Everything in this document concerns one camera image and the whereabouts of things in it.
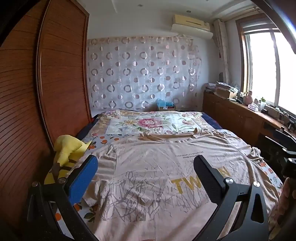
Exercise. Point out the sheer circle pattern curtain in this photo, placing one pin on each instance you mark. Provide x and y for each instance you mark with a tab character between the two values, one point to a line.
143	69

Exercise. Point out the brown wooden wardrobe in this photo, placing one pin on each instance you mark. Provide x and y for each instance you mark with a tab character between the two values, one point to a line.
62	69

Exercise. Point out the white bottle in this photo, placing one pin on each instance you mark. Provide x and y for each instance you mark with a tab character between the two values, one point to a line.
262	106

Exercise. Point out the orange fruit print bed sheet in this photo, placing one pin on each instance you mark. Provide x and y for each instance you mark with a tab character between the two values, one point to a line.
105	139

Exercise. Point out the beige printed t-shirt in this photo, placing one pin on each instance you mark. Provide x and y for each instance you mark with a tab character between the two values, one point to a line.
148	176

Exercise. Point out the blue plastic bag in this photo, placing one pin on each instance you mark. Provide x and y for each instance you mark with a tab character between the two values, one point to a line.
165	103

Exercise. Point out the pink bottle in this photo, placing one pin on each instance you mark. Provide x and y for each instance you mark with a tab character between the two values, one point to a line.
249	98

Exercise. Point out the pink tissue box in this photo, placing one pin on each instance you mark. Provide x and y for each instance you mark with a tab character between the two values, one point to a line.
253	107

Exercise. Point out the pale window curtain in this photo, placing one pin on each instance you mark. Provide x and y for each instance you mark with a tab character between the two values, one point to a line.
222	46

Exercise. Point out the wall air conditioner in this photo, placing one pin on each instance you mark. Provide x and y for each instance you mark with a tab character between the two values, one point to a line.
192	30

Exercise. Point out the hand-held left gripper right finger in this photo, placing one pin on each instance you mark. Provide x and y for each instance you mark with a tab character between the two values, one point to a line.
208	183

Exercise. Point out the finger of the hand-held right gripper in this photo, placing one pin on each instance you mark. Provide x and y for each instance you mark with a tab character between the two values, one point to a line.
276	144
285	134

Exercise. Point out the floral blanket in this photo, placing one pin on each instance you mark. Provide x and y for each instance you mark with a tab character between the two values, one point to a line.
143	122

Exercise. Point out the stack of papers and boxes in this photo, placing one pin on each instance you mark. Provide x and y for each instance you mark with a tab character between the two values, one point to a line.
225	88

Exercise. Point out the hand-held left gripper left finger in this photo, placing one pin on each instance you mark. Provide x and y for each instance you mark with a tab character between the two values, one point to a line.
83	178

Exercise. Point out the window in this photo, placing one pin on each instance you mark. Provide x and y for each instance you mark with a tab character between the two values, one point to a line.
261	64

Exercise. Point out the long wooden cabinet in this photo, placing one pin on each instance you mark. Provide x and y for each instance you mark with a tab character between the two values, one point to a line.
231	115

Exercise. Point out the yellow plush toy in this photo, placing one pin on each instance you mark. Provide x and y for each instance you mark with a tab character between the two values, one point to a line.
67	146

